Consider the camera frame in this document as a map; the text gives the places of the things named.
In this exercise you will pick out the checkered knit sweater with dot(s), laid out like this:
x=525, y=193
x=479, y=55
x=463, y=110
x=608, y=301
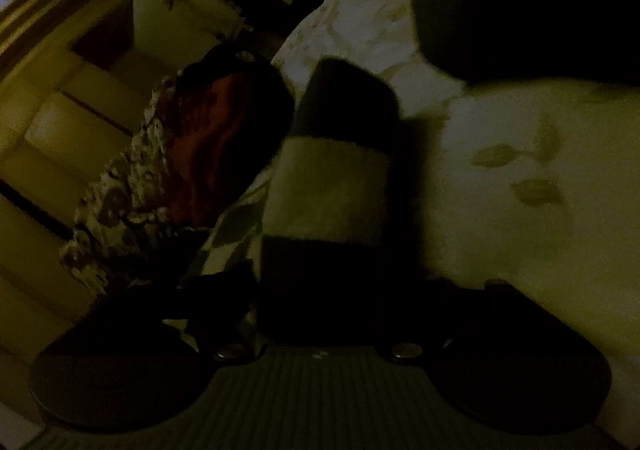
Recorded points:
x=325, y=190

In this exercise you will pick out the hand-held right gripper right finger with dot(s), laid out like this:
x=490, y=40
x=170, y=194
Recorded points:
x=465, y=307

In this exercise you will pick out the red cloth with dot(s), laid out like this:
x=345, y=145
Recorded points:
x=215, y=135

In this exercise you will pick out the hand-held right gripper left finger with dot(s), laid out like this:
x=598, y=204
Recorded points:
x=225, y=310

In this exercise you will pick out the cartoon printed cloth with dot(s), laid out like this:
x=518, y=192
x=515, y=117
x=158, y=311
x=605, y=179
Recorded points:
x=115, y=215

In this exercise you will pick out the dark grey folded clothes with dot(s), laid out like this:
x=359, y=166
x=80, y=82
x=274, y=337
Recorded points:
x=530, y=5

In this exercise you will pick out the white leaf-print duvet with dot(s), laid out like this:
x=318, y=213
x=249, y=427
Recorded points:
x=500, y=210

